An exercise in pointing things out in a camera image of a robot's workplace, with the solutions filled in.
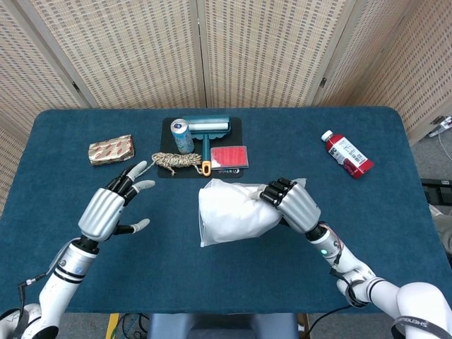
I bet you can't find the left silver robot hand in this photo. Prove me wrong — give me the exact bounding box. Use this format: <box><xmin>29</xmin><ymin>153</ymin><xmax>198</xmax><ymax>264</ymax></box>
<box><xmin>77</xmin><ymin>160</ymin><xmax>156</xmax><ymax>244</ymax></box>

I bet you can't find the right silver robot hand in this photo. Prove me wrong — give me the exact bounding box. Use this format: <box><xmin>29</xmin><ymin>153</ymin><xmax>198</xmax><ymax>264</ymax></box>
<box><xmin>252</xmin><ymin>177</ymin><xmax>321</xmax><ymax>234</ymax></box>

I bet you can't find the white towel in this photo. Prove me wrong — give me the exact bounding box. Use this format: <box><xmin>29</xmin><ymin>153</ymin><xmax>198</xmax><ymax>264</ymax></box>
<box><xmin>201</xmin><ymin>183</ymin><xmax>280</xmax><ymax>243</ymax></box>

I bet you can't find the frosted plastic zip bag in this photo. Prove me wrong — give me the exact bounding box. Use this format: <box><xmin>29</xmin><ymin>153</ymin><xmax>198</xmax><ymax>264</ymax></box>
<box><xmin>198</xmin><ymin>178</ymin><xmax>307</xmax><ymax>248</ymax></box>

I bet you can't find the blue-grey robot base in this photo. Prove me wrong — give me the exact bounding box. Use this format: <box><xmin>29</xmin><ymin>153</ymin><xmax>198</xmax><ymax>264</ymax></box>
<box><xmin>146</xmin><ymin>312</ymin><xmax>299</xmax><ymax>339</ymax></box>

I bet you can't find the gold foil wrapped packet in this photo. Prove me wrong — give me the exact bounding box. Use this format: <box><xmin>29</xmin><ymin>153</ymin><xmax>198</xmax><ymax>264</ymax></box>
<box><xmin>88</xmin><ymin>133</ymin><xmax>136</xmax><ymax>167</ymax></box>

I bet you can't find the red juice bottle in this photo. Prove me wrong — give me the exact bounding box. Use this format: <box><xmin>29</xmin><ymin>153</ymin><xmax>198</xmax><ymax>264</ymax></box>
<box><xmin>321</xmin><ymin>130</ymin><xmax>374</xmax><ymax>180</ymax></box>

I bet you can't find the red ink pad case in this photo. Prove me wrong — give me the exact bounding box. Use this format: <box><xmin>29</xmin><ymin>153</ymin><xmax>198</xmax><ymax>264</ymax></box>
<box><xmin>210</xmin><ymin>145</ymin><xmax>250</xmax><ymax>170</ymax></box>

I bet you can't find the black rectangular mat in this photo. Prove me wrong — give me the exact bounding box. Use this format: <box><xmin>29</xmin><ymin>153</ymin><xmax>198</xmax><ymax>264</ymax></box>
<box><xmin>157</xmin><ymin>117</ymin><xmax>246</xmax><ymax>179</ymax></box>

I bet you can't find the teal lint roller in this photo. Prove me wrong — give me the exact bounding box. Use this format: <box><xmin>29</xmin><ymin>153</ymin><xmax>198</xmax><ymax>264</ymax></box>
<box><xmin>183</xmin><ymin>115</ymin><xmax>232</xmax><ymax>177</ymax></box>

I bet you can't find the blue drink can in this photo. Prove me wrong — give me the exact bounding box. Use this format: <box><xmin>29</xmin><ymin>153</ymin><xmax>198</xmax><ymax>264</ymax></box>
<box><xmin>170</xmin><ymin>118</ymin><xmax>195</xmax><ymax>155</ymax></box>

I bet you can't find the yellow floor strip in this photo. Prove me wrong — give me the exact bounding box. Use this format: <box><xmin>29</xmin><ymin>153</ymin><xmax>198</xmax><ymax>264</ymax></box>
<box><xmin>105</xmin><ymin>313</ymin><xmax>120</xmax><ymax>339</ymax></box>

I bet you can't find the black floor box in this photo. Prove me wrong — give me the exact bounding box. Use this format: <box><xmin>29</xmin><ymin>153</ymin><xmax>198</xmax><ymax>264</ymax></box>
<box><xmin>421</xmin><ymin>178</ymin><xmax>452</xmax><ymax>206</ymax></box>

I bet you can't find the beige fabric bundle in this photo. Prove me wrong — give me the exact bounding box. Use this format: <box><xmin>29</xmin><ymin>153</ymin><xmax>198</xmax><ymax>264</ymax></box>
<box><xmin>431</xmin><ymin>207</ymin><xmax>452</xmax><ymax>255</ymax></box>

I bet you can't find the woven folding screen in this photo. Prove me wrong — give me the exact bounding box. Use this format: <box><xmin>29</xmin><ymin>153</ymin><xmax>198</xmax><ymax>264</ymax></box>
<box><xmin>0</xmin><ymin>0</ymin><xmax>452</xmax><ymax>216</ymax></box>

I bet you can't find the white power strip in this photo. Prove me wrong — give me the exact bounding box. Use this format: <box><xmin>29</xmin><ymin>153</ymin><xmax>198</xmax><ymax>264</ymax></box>
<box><xmin>429</xmin><ymin>115</ymin><xmax>452</xmax><ymax>137</ymax></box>

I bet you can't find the braided beige rope bundle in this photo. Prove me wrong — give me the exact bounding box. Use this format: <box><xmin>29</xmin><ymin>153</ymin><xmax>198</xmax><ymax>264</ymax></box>
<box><xmin>146</xmin><ymin>151</ymin><xmax>204</xmax><ymax>177</ymax></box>

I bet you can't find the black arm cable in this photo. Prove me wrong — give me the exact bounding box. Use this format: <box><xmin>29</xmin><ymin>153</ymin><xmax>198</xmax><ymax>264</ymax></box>
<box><xmin>17</xmin><ymin>273</ymin><xmax>49</xmax><ymax>319</ymax></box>
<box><xmin>307</xmin><ymin>303</ymin><xmax>354</xmax><ymax>339</ymax></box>

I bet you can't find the floor cable tangle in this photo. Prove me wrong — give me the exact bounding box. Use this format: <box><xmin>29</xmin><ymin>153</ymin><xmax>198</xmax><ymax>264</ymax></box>
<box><xmin>118</xmin><ymin>312</ymin><xmax>151</xmax><ymax>339</ymax></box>

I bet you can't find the white power cable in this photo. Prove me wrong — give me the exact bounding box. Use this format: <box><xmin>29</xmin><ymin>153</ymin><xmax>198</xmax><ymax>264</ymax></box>
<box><xmin>437</xmin><ymin>130</ymin><xmax>452</xmax><ymax>160</ymax></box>

